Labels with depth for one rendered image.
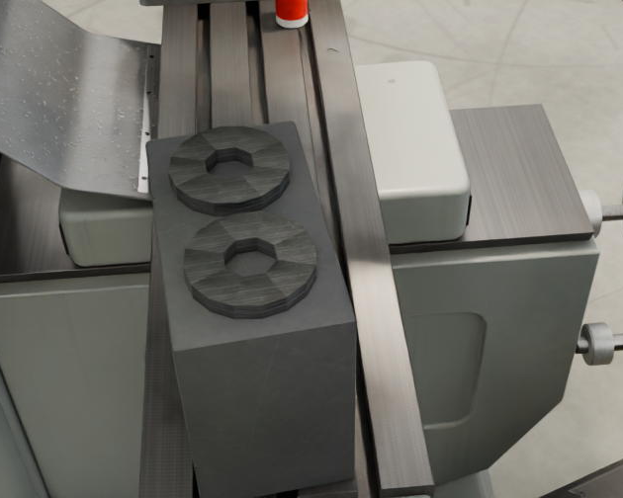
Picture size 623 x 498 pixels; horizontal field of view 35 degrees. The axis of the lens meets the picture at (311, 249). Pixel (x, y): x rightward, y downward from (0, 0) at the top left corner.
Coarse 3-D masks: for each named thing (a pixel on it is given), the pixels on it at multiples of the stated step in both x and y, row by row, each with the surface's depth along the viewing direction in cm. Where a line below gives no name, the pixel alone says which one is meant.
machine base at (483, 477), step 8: (480, 472) 164; (488, 472) 171; (456, 480) 161; (464, 480) 161; (472, 480) 161; (480, 480) 162; (488, 480) 168; (440, 488) 160; (448, 488) 160; (456, 488) 160; (464, 488) 160; (472, 488) 160; (480, 488) 160; (488, 488) 166; (440, 496) 159; (448, 496) 159; (456, 496) 159; (464, 496) 159; (472, 496) 159; (480, 496) 159; (488, 496) 163
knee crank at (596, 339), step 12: (588, 324) 139; (600, 324) 139; (588, 336) 138; (600, 336) 137; (612, 336) 137; (576, 348) 140; (588, 348) 139; (600, 348) 137; (612, 348) 137; (588, 360) 139; (600, 360) 138
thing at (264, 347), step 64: (256, 128) 78; (192, 192) 71; (256, 192) 71; (192, 256) 66; (256, 256) 68; (320, 256) 68; (192, 320) 64; (256, 320) 64; (320, 320) 64; (192, 384) 65; (256, 384) 66; (320, 384) 67; (192, 448) 70; (256, 448) 71; (320, 448) 73
